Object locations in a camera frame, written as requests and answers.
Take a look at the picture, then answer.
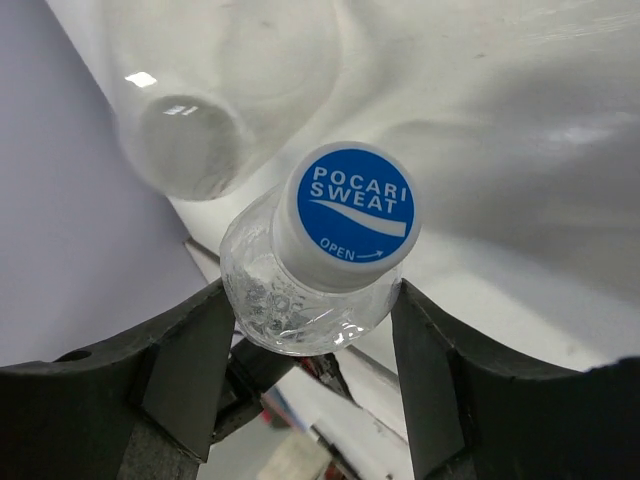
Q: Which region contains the short clear wide bottle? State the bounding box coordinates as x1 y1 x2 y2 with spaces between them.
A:
102 1 341 201

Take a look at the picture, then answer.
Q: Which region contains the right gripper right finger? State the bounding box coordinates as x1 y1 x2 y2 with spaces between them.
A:
391 282 639 479

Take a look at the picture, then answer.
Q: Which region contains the clear crushed bottle white cap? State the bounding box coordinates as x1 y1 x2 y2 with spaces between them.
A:
220 141 421 357

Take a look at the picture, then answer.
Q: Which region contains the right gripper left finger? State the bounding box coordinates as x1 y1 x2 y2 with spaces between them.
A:
1 282 233 479

